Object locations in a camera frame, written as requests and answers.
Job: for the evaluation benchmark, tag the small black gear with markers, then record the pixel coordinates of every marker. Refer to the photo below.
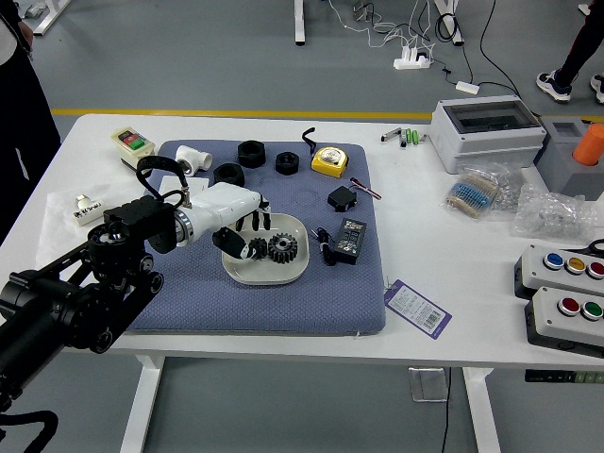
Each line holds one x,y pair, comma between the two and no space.
258,250

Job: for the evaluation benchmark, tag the purple barcode tag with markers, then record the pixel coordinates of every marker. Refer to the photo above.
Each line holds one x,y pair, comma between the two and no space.
417,310

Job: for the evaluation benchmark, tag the small silver tool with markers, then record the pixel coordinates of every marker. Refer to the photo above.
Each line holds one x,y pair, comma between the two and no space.
390,135

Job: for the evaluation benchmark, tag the black digital power adapter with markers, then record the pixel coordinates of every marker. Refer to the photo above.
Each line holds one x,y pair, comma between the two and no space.
350,234

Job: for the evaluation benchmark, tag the small white labelled block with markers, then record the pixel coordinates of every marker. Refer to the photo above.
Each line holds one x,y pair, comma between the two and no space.
89,211

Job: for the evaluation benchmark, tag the black table control panel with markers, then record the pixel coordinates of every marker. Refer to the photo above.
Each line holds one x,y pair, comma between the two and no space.
564,376

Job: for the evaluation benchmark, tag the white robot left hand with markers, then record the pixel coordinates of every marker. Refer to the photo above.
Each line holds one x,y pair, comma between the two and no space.
222,203

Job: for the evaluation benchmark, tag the beige red-green switch box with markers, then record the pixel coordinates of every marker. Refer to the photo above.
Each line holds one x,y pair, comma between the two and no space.
132,144

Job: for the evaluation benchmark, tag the blue-grey cushion mat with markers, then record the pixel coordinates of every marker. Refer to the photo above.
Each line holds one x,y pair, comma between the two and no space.
283,307

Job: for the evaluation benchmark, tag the large black hex nut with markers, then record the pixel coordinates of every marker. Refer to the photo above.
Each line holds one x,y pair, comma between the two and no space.
227,174
251,153

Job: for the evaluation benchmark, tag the three-button control box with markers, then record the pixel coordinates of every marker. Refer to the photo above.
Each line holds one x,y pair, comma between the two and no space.
542,278

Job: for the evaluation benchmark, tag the small black hex nut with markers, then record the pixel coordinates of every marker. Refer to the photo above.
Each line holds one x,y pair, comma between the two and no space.
287,163

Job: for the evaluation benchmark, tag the grey block holder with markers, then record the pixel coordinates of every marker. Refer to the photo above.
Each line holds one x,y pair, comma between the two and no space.
561,165

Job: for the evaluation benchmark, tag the white pipe tee fitting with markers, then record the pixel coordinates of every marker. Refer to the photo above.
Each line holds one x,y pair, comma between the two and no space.
191,158

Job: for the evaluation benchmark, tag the yellow tape measure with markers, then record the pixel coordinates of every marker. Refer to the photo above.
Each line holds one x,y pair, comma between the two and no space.
330,161

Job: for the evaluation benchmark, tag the white wall switch plate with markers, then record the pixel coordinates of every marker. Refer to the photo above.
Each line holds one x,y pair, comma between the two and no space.
198,181

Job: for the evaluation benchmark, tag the large black gear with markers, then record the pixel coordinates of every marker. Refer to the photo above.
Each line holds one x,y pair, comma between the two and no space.
282,247

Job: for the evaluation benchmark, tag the person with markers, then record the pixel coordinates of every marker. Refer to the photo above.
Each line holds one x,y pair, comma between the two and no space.
19,118
582,47

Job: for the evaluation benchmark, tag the white background table leg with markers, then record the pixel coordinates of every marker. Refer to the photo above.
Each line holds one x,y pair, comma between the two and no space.
49,16
299,21
450,23

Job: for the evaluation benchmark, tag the orange cylinder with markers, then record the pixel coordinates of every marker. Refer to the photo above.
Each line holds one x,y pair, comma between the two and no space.
590,146

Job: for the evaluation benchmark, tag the grey distribution box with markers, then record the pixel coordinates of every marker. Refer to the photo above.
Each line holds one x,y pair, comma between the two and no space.
488,141

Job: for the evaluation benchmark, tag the clear plastic bag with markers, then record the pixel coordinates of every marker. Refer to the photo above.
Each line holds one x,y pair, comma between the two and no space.
56,212

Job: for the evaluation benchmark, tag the white power adapter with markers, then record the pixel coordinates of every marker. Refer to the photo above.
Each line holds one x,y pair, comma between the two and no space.
467,87

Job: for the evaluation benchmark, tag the white square dish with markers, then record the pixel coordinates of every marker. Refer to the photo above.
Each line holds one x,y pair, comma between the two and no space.
264,276

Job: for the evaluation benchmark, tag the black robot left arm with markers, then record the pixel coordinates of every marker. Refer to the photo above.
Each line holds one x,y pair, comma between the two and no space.
118,236

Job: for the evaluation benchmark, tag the white power strip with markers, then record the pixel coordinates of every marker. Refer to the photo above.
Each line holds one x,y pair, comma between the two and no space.
410,62

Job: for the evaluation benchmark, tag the black scissors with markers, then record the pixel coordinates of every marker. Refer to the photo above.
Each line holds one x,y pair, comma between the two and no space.
595,246

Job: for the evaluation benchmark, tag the bag of blue resistors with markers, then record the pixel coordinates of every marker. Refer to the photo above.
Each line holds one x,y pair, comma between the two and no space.
472,193

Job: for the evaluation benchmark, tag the two-button control box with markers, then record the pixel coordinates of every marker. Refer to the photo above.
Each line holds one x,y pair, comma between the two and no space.
552,325

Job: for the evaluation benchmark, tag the silver box under table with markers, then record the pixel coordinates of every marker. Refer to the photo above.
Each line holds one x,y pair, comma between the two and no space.
427,384

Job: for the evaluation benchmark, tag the clear bubble wrap bag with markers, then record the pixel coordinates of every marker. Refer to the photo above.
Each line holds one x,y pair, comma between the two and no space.
552,214

